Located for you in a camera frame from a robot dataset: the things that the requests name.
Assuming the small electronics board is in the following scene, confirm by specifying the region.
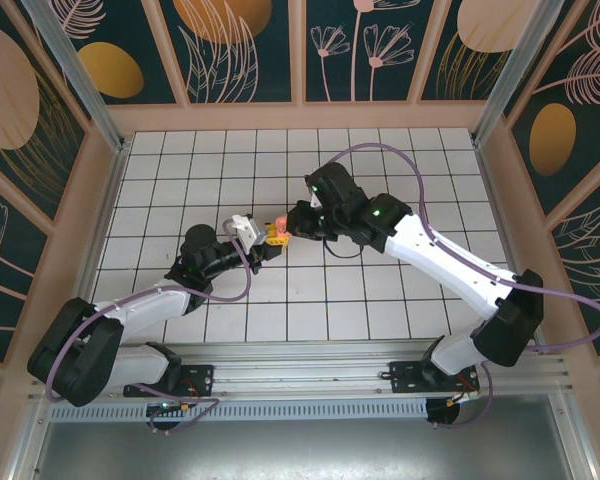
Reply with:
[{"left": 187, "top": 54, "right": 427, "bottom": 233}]
[{"left": 146, "top": 399, "right": 196, "bottom": 419}]

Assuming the grey metal base sheet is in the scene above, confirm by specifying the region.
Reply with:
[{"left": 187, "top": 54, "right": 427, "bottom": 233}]
[{"left": 27, "top": 418, "right": 579, "bottom": 480}]

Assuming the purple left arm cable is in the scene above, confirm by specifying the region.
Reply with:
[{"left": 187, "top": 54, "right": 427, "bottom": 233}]
[{"left": 44, "top": 217, "right": 256, "bottom": 437}]

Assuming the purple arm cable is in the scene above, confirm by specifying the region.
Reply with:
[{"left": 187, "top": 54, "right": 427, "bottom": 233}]
[
  {"left": 324, "top": 142, "right": 600, "bottom": 432},
  {"left": 44, "top": 217, "right": 256, "bottom": 437}
]

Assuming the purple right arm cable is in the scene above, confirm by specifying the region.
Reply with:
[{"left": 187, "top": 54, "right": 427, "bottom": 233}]
[{"left": 324, "top": 142, "right": 600, "bottom": 432}]

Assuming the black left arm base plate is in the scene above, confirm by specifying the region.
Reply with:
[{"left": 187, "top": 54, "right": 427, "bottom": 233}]
[{"left": 123, "top": 364, "right": 216, "bottom": 399}]

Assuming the aluminium mounting rail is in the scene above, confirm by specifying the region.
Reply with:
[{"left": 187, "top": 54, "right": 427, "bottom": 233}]
[{"left": 29, "top": 342, "right": 566, "bottom": 402}]

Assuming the slotted grey cable duct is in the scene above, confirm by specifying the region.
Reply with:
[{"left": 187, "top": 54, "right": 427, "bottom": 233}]
[{"left": 49, "top": 398, "right": 430, "bottom": 422}]

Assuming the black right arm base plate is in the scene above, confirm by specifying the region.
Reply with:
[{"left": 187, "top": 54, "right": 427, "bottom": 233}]
[{"left": 388, "top": 360, "right": 481, "bottom": 397}]

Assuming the aluminium corner post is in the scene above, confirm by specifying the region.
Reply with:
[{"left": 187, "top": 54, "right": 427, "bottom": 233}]
[
  {"left": 471, "top": 0, "right": 566, "bottom": 149},
  {"left": 20, "top": 0, "right": 131, "bottom": 154}
]

